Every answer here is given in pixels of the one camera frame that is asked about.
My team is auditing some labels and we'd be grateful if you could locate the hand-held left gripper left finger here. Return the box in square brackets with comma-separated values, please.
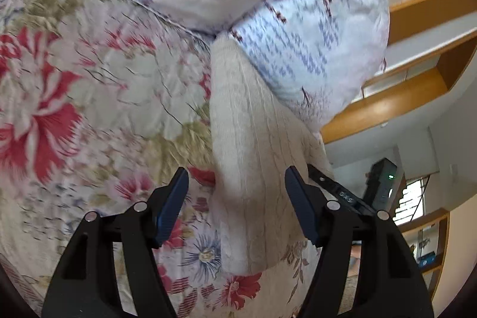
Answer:
[41, 167, 191, 318]

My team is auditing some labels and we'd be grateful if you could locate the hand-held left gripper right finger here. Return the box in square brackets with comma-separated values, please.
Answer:
[284, 165, 435, 318]

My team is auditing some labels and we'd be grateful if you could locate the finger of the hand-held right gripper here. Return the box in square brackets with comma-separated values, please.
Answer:
[307, 165, 338, 194]

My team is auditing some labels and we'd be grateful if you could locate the cream cable-knit sweater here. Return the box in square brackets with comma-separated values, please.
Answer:
[209, 33, 336, 276]

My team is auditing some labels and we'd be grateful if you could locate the window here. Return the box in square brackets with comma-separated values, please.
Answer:
[395, 174, 436, 225]

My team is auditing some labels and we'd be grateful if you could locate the wooden headboard shelf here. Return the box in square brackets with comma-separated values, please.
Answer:
[320, 0, 477, 145]

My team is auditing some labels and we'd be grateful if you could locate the wooden shelf unit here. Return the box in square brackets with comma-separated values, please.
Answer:
[397, 208, 451, 298]

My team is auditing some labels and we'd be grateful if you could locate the blue-print floral pillow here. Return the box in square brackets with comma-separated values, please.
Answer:
[227, 0, 390, 132]

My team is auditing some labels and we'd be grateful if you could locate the floral bedsheet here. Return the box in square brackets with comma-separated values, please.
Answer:
[0, 0, 358, 318]

